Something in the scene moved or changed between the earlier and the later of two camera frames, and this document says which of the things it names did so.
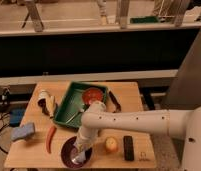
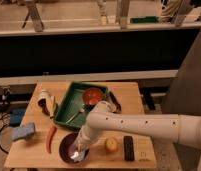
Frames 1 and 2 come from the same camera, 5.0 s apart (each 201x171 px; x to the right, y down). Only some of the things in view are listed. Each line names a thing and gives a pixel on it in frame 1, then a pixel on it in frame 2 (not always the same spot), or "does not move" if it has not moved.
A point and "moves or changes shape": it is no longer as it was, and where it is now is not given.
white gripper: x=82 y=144 does not move
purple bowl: x=67 y=154 moves or changes shape
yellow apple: x=111 y=144 does not move
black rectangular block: x=128 y=148 does not move
